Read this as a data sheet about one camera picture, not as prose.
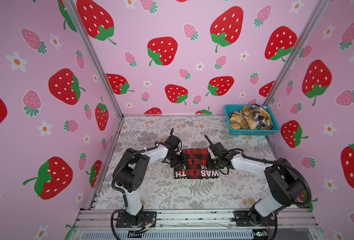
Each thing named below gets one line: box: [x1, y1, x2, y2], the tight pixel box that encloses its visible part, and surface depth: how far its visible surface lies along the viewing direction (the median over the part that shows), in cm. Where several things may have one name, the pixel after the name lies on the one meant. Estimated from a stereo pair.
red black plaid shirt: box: [174, 148, 220, 179], surface depth 90 cm
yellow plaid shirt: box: [229, 104, 273, 130], surface depth 106 cm
